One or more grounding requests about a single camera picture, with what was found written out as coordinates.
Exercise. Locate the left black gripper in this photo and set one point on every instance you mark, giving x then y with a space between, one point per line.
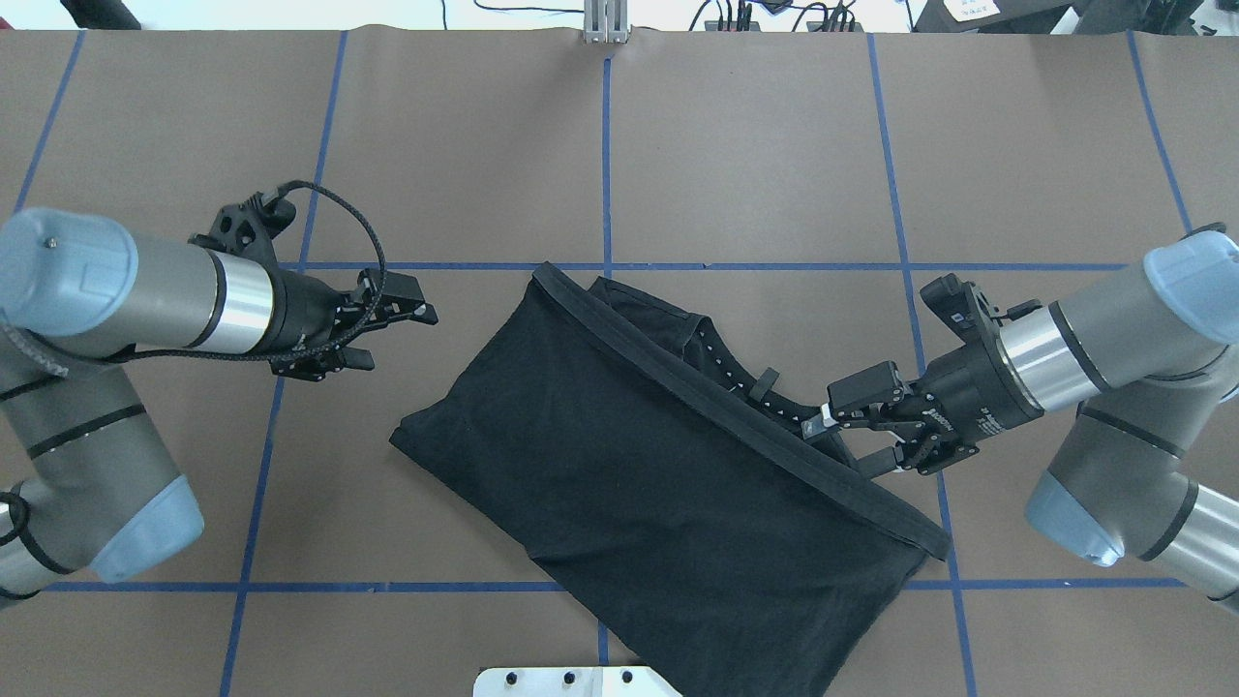
302 316

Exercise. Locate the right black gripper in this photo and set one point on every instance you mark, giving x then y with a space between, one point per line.
968 395

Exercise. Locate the black graphic t-shirt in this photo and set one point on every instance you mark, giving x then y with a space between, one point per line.
613 436

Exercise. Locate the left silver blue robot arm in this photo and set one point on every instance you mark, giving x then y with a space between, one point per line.
82 297

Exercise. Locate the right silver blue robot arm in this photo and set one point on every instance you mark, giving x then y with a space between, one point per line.
1144 357

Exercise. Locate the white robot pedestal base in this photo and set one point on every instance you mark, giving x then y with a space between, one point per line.
572 681

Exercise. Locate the aluminium frame post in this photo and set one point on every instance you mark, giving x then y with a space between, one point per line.
606 22

